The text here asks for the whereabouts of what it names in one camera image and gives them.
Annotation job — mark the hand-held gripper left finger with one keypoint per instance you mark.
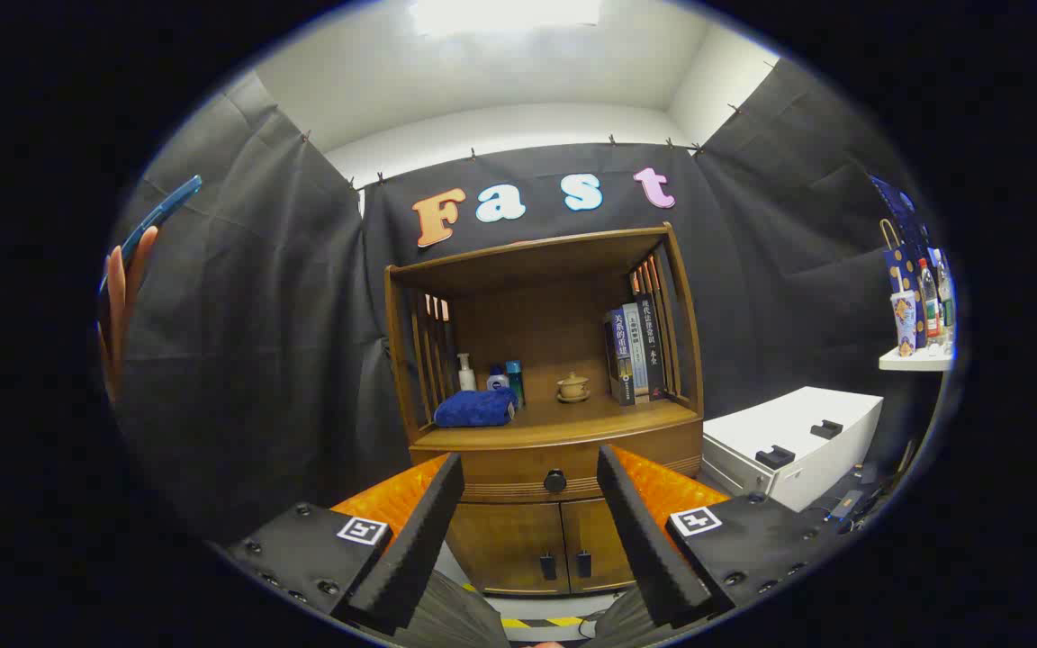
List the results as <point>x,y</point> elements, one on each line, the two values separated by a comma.
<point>410,558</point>

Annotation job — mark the white pump bottle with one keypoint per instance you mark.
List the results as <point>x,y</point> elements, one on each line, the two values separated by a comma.
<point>466,378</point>

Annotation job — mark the wooden drawer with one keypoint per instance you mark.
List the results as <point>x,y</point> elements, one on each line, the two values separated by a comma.
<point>500,472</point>

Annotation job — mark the clear bottle with red label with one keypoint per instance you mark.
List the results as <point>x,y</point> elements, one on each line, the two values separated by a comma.
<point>931,306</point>

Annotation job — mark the white bottle with blue cap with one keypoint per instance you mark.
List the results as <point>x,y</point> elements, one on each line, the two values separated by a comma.
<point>497,382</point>

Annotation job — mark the blue smartphone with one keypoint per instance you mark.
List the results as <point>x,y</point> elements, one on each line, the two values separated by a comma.
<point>167,205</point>

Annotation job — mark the white wall shelf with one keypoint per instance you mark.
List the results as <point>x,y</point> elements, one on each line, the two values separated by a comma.
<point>910,362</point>

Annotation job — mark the wooden cabinet door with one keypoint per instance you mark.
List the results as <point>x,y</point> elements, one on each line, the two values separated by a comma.
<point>500,540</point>
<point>595,531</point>

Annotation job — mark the beige lidded teacup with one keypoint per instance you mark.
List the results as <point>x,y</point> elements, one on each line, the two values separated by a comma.
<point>572,389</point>

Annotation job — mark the patterned carton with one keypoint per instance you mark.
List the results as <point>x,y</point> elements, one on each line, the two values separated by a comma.
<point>905,324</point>

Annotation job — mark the wooden countertop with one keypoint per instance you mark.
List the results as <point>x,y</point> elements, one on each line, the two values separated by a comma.
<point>572,418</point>

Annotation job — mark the teal bottle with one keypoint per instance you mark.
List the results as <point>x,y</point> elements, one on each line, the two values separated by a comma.
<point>515,378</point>

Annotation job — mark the yellow and black floor tape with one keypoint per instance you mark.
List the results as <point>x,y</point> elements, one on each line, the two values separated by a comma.
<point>563,621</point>

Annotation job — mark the blue gift bag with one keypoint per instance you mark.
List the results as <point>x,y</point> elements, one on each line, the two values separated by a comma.
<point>901,270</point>

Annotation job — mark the blue folded towel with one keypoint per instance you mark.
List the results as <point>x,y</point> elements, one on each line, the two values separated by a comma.
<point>473,408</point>

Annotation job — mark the dark blue bag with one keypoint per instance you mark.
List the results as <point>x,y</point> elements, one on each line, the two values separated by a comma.
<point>897,202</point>

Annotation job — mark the white storage box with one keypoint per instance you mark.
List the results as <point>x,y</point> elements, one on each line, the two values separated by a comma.
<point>798,423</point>

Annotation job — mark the clear bottle with green label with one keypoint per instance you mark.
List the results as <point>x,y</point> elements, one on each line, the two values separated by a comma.
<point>946,306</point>

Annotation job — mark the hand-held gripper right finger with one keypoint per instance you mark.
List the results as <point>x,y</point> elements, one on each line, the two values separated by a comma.
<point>653,558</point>

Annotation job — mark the person's grey trouser leg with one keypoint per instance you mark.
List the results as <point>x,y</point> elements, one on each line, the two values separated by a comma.
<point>464,621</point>
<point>617,630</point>

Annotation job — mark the black plastic bracket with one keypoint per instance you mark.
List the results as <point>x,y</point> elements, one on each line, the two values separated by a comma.
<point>826,429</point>
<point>775,456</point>

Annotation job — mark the light blue book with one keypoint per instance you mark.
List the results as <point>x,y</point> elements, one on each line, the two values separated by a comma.
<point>637,351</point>

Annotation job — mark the wooden cabinet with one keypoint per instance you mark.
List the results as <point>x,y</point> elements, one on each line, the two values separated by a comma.
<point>527,315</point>

